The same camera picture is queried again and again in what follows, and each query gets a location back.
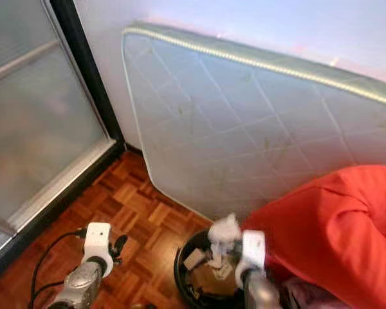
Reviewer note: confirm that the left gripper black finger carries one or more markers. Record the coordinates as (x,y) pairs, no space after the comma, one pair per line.
(119,246)

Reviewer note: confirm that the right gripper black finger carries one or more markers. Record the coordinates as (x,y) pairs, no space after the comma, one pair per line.
(235,252)

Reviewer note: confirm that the white paper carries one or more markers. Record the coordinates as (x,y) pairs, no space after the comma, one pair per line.
(224,230)

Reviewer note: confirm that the white paper scrap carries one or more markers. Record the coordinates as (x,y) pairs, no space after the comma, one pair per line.
(218,261)

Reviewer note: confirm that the small white printed box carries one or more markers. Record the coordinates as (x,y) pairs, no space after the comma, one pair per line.
(194,259)

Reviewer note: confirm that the brown cardboard piece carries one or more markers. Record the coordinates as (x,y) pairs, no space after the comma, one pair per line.
(206,284)

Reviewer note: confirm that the black round trash bin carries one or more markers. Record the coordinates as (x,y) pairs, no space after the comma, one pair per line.
(180,280)

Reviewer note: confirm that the black baseboard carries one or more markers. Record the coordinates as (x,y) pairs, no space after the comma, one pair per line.
(133,149)

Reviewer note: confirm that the large red cushion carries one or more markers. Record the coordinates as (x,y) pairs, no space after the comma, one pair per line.
(341,238)

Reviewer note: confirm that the frosted glass sliding door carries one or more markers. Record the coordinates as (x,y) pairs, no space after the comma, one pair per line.
(38,109)

